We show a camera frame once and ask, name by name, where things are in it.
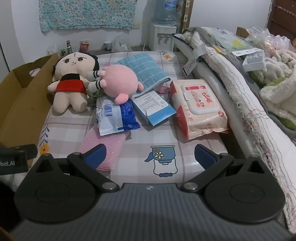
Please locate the pink scrub cloth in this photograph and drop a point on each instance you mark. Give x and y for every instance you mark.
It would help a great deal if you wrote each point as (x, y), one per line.
(111, 143)

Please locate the clear plastic packets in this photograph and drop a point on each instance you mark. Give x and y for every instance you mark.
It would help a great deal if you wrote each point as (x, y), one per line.
(226, 41)

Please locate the small white box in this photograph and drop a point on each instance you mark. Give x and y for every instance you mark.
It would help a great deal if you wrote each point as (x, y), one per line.
(254, 61)

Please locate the red and white packet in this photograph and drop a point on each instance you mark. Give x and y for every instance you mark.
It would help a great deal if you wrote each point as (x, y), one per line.
(84, 46)

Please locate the blue and white carton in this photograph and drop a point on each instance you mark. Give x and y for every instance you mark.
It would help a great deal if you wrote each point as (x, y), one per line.
(152, 104)

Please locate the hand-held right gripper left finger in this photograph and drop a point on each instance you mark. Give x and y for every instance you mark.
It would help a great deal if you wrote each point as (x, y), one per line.
(96, 154)

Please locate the wall socket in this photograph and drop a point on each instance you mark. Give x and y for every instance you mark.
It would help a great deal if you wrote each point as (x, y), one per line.
(137, 26)

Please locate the slim metal bottle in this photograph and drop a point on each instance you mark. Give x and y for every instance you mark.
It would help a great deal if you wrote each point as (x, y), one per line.
(69, 47)

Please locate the green and white fluffy blanket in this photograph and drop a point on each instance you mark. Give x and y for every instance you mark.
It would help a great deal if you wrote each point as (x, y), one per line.
(279, 92)

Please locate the white striped blanket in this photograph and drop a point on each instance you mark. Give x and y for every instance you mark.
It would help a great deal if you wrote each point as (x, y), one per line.
(242, 97)

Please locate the pink wet wipes pack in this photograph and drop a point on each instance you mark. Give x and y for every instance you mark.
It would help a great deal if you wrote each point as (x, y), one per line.
(198, 104)

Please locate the plush doll with red dress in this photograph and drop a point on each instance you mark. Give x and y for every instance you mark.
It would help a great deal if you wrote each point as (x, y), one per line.
(69, 85)

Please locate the dark wooden cabinet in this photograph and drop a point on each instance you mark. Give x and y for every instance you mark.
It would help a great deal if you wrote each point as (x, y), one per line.
(282, 16)

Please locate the brown cardboard box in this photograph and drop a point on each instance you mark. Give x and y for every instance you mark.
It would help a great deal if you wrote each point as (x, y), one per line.
(30, 104)

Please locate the green patterned cloth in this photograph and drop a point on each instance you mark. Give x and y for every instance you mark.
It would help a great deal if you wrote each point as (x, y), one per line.
(96, 95)

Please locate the blue water bottle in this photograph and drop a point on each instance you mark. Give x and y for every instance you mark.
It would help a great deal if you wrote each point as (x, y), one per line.
(167, 11)

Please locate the small cardboard box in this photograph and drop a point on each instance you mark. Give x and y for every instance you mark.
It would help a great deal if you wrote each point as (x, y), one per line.
(242, 32)

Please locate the floral wall cloth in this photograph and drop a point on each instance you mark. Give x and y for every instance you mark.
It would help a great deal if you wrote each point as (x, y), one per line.
(87, 14)

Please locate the dark blue tissue pack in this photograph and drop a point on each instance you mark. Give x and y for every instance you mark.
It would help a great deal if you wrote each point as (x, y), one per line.
(129, 115)

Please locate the white water dispenser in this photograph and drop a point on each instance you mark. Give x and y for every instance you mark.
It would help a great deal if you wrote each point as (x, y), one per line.
(161, 37)

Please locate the white barcode label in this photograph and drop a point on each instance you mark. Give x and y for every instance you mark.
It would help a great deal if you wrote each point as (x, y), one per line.
(189, 66)

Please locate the white plastic packet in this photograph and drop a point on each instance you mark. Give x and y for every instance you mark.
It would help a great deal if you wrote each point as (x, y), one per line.
(108, 120)

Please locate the clear plastic bags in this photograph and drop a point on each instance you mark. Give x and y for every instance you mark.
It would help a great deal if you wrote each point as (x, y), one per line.
(268, 39)

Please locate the patterned standing board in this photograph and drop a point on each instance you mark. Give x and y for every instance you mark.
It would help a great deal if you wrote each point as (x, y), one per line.
(185, 16)

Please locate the white plastic bag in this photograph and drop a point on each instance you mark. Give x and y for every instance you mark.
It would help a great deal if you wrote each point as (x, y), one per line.
(121, 45)

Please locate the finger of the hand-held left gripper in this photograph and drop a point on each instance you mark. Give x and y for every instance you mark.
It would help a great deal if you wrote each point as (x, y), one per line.
(31, 150)

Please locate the blue checked towel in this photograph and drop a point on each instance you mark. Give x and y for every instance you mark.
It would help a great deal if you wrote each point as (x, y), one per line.
(143, 67)

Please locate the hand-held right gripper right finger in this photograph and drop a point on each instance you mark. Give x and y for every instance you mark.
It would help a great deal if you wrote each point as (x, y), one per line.
(204, 155)

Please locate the pink round plush toy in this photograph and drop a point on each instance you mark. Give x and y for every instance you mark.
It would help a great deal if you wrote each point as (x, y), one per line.
(118, 78)

